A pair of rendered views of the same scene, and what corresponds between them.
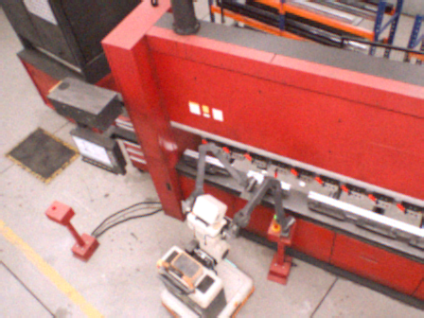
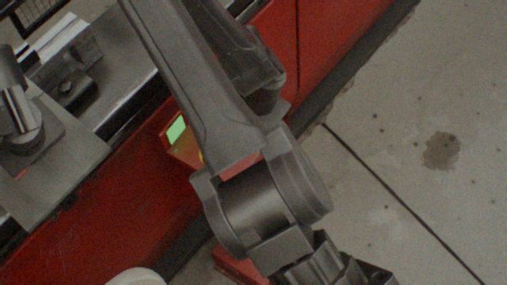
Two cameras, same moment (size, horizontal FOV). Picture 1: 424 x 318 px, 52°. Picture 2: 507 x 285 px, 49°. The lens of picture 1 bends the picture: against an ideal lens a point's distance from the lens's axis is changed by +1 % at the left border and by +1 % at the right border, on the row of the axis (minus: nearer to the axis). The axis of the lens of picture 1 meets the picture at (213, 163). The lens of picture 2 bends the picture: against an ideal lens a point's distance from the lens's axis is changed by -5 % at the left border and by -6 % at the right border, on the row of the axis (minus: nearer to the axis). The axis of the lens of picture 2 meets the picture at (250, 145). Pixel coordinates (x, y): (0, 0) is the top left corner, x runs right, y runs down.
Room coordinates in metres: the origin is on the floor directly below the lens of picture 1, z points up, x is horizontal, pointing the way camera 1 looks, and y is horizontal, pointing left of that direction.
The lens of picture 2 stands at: (1.67, 0.09, 1.75)
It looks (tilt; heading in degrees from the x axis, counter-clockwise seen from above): 60 degrees down; 282
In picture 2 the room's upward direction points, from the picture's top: 9 degrees counter-clockwise
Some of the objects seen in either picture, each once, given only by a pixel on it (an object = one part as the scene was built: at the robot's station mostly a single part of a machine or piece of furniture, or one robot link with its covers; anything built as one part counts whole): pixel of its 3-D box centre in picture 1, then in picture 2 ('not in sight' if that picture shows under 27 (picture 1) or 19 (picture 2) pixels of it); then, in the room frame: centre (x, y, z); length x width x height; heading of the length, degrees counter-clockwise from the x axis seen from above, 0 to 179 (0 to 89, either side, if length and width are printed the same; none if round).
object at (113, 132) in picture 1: (120, 141); not in sight; (2.79, 0.81, 1.18); 0.40 x 0.24 x 0.07; 55
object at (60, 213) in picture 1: (72, 230); not in sight; (2.42, 1.51, 0.41); 0.25 x 0.20 x 0.83; 145
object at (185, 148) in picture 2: (281, 230); (229, 138); (1.84, -0.48, 0.75); 0.20 x 0.16 x 0.18; 60
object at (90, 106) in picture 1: (98, 132); not in sight; (2.60, 0.90, 1.53); 0.51 x 0.25 x 0.85; 54
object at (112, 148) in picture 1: (100, 150); not in sight; (2.50, 0.91, 1.42); 0.45 x 0.12 x 0.36; 54
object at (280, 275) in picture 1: (279, 268); (262, 257); (1.81, -0.46, 0.06); 0.25 x 0.20 x 0.12; 150
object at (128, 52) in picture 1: (175, 120); not in sight; (2.97, 0.29, 1.15); 0.85 x 0.25 x 2.30; 145
